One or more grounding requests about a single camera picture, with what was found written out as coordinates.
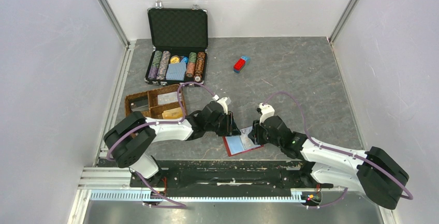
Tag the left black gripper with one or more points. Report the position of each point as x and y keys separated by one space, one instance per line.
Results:
x=231 y=128

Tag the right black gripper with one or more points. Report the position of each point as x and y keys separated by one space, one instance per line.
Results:
x=254 y=135

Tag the red leather card holder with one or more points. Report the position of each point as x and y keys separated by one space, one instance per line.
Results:
x=235 y=145

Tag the gold card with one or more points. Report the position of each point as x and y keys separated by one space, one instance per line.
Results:
x=174 y=113

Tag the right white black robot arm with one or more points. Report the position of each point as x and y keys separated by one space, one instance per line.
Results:
x=373 y=173

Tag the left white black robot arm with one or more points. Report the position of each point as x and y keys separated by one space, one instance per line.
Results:
x=128 y=141

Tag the blue playing card deck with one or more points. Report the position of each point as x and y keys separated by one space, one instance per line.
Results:
x=176 y=71

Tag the dark card in basket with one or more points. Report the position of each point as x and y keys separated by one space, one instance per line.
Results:
x=140 y=105

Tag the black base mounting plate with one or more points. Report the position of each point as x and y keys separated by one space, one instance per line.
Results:
x=234 y=178

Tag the red blue toy brick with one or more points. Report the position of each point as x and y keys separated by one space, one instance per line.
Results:
x=240 y=64

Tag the brown woven divided basket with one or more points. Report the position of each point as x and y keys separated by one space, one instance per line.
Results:
x=155 y=110

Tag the brown orange chip stack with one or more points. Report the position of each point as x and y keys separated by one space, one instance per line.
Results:
x=199 y=66

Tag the green red chip stack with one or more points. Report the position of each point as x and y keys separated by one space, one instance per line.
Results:
x=191 y=64

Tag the yellow dealer button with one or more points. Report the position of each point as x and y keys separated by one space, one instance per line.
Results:
x=174 y=59

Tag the green purple chip stack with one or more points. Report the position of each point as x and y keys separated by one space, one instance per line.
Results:
x=155 y=65

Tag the grey purple chip stack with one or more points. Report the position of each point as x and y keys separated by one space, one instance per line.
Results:
x=163 y=65

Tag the black poker chip case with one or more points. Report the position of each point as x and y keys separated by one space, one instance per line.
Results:
x=179 y=31

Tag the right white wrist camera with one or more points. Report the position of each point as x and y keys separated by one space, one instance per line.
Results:
x=266 y=111

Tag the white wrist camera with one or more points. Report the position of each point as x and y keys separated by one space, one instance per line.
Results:
x=224 y=102
x=266 y=111

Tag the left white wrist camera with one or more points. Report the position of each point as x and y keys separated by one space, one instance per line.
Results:
x=224 y=102

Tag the white toothed cable rail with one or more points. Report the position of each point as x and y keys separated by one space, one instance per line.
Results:
x=149 y=196

